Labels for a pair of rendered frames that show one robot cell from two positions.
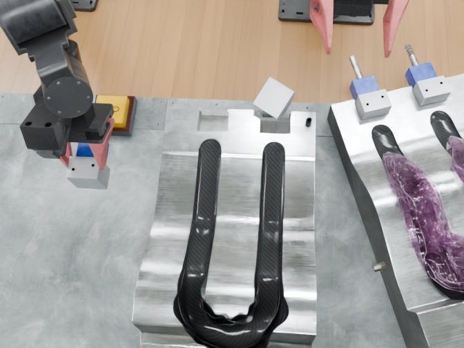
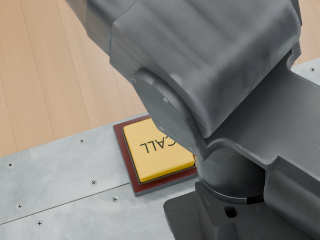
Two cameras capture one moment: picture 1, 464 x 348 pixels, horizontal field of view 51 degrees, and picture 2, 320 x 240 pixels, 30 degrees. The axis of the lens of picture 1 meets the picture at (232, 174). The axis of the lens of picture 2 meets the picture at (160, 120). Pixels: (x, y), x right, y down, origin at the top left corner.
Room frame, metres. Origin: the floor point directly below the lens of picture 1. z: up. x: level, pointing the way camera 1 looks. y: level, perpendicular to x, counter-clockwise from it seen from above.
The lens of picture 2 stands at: (0.35, 0.30, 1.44)
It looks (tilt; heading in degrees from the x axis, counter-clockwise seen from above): 72 degrees down; 329
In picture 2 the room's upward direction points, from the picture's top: 1 degrees clockwise
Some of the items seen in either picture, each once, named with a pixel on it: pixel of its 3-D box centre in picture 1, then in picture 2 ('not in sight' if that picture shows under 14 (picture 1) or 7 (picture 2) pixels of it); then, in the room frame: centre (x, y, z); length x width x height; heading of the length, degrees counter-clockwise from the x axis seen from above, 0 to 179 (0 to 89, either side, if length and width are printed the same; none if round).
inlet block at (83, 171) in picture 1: (93, 146); not in sight; (0.37, 0.22, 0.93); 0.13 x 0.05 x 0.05; 168
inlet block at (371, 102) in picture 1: (363, 85); not in sight; (0.45, -0.26, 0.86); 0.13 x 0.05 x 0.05; 5
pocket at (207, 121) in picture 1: (214, 124); not in sight; (0.41, 0.02, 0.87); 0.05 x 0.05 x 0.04; 78
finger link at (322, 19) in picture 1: (342, 16); not in sight; (0.35, -0.15, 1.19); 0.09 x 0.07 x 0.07; 166
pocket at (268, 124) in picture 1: (275, 126); not in sight; (0.39, -0.09, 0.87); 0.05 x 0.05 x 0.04; 78
